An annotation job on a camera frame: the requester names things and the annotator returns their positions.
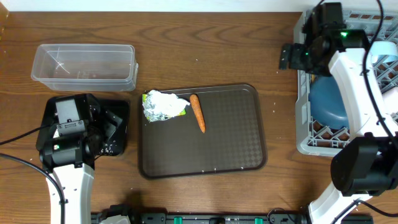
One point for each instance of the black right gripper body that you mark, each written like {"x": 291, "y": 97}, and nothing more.
{"x": 302, "y": 60}

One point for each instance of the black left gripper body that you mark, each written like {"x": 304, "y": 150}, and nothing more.
{"x": 104, "y": 126}

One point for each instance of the light blue small bowl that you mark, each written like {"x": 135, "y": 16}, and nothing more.
{"x": 381, "y": 49}

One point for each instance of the dark blue plate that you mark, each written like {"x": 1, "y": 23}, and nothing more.
{"x": 327, "y": 104}

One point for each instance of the white pink cup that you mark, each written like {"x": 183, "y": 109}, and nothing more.
{"x": 390, "y": 99}

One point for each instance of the orange carrot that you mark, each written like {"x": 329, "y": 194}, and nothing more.
{"x": 195, "y": 103}

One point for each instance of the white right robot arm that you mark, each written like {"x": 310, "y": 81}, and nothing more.
{"x": 367, "y": 166}

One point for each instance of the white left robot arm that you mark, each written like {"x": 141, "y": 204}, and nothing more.
{"x": 70, "y": 169}

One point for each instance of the black waste tray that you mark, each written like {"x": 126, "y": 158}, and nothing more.
{"x": 121, "y": 137}

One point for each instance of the grey dishwasher rack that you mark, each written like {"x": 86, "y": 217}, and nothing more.
{"x": 314, "y": 138}

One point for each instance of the clear plastic bin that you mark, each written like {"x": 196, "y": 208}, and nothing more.
{"x": 86, "y": 67}

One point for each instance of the crumpled foil wrapper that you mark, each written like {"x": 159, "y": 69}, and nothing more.
{"x": 160, "y": 106}

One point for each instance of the dark brown serving tray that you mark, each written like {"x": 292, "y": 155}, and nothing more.
{"x": 234, "y": 139}

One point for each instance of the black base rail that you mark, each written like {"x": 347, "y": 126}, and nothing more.
{"x": 125, "y": 214}

